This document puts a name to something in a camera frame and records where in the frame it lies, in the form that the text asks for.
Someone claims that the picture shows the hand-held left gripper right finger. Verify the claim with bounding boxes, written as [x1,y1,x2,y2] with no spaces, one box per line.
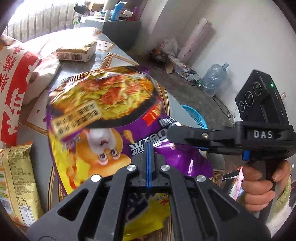
[150,143,271,241]

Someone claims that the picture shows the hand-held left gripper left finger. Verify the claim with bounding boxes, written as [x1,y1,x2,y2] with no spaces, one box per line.
[27,143,150,241]

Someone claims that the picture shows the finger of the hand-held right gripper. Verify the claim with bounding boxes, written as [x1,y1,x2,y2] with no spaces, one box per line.
[167,125,236,146]
[185,139,244,155]

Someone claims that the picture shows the blue plastic mesh basket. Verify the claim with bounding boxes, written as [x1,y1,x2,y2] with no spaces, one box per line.
[180,105,208,130]

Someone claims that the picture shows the purple snack bag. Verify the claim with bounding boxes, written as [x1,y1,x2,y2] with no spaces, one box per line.
[46,65,214,241]

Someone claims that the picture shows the yellow snack packet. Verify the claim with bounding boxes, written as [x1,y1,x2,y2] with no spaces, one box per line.
[0,144,44,227]

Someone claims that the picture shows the small cardboard box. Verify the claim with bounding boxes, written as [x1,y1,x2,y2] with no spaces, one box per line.
[56,41,97,62]

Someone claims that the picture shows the red white snack bag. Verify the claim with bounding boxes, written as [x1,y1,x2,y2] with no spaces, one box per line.
[0,34,62,147]

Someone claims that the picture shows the person's right hand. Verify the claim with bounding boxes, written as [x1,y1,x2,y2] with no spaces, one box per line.
[242,160,291,212]

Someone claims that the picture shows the blue water jug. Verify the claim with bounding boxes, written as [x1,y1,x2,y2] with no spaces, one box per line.
[201,62,229,96]

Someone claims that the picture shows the paper and plastic scraps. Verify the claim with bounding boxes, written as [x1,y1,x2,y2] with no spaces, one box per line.
[165,56,200,81]

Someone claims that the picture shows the dark snack box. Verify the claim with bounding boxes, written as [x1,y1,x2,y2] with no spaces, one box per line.
[150,49,169,62]

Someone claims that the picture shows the white plastic bag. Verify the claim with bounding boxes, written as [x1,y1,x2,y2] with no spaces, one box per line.
[159,38,179,56]

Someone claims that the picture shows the pink wallpaper roll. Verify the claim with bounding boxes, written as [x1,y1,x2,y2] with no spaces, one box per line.
[177,18,215,60]

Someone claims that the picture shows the grey cabinet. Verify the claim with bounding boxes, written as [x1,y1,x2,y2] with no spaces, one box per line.
[84,17,142,50]

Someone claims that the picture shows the blue detergent bottle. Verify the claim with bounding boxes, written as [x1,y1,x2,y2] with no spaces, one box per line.
[110,1,124,21]

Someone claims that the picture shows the metal window railing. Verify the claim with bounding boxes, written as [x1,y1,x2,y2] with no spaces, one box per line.
[9,0,93,40]

